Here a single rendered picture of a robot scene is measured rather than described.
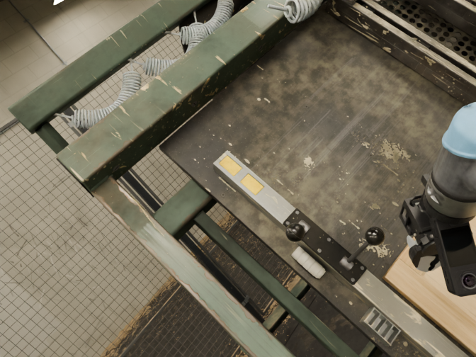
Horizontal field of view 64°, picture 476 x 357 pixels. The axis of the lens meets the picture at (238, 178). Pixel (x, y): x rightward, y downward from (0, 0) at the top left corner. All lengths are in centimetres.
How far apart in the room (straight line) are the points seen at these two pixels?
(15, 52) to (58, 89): 446
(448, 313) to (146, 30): 127
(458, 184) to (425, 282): 47
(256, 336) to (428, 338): 35
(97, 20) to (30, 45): 100
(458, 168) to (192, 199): 64
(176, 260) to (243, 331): 20
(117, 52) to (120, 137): 61
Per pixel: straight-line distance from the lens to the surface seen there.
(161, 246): 86
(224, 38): 106
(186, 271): 84
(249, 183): 90
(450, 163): 51
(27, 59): 586
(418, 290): 96
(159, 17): 155
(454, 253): 62
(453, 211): 58
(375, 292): 90
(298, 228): 76
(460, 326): 99
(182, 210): 96
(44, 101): 143
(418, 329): 92
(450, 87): 122
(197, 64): 101
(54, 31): 606
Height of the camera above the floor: 189
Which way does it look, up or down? 15 degrees down
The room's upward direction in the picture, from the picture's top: 39 degrees counter-clockwise
